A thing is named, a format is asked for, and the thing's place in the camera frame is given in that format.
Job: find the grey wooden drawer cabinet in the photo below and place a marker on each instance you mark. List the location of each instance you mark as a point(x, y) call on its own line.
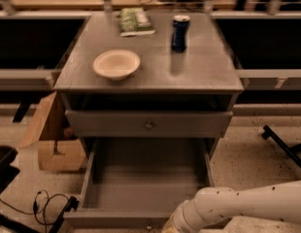
point(200, 79)

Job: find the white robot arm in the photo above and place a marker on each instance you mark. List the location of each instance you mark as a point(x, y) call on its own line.
point(212, 205)

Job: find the white paper bowl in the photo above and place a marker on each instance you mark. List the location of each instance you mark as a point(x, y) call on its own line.
point(116, 65)

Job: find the grey drawer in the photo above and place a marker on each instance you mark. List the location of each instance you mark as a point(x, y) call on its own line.
point(149, 124)
point(139, 182)

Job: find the blue soda can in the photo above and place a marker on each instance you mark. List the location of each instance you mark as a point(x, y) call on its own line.
point(180, 26)

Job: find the grey top drawer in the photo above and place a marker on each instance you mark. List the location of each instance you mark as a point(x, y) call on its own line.
point(149, 124)

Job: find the black stand leg right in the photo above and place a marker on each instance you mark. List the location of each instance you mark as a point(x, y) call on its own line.
point(292, 152)

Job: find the brown cardboard box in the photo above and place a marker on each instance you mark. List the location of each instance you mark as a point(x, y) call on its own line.
point(58, 149)

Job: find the green snack bag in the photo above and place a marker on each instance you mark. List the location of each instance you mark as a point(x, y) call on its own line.
point(134, 22)

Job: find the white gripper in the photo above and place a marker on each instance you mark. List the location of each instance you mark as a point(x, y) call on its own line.
point(180, 217)

